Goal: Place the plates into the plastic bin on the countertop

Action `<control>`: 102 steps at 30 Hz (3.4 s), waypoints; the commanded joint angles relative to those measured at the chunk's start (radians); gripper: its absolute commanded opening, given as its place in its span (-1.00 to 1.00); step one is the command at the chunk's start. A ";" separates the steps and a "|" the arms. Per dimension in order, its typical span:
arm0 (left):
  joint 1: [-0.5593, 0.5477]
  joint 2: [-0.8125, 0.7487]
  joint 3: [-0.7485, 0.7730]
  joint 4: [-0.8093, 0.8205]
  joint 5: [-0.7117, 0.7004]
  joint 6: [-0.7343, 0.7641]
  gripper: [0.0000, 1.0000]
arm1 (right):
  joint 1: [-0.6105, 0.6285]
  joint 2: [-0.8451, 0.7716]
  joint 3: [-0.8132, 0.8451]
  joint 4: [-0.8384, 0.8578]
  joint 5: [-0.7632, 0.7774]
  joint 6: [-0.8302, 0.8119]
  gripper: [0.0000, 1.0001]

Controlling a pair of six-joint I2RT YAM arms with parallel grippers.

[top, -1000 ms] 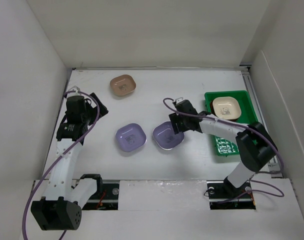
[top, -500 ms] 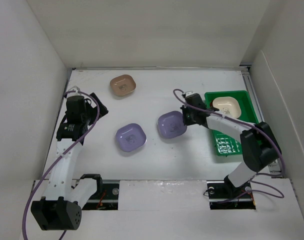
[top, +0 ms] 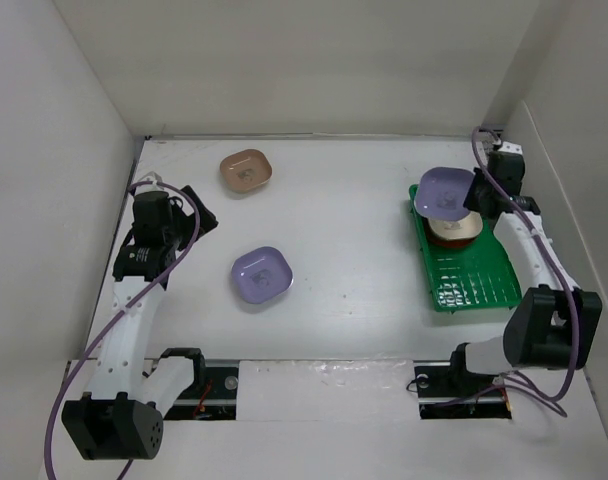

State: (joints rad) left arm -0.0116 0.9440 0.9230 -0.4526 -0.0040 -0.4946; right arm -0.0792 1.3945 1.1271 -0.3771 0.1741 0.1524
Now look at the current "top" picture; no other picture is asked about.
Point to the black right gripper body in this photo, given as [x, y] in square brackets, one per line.
[478, 188]

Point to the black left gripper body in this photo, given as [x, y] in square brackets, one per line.
[183, 226]

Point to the purple square panda plate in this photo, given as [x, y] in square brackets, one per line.
[441, 193]

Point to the brown square panda plate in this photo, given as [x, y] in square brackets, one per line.
[246, 170]

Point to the cream square panda plate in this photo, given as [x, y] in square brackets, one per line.
[466, 228]

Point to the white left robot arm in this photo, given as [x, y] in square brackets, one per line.
[121, 411]

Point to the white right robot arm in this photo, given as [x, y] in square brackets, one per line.
[554, 324]

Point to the green plastic bin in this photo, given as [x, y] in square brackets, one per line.
[473, 277]

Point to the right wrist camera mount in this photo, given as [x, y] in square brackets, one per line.
[489, 141]

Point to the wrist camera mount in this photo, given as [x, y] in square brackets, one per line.
[489, 141]
[151, 182]

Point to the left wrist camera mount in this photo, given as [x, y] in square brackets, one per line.
[151, 182]

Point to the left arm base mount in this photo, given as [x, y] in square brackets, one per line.
[215, 400]

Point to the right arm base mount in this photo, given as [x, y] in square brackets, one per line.
[444, 393]

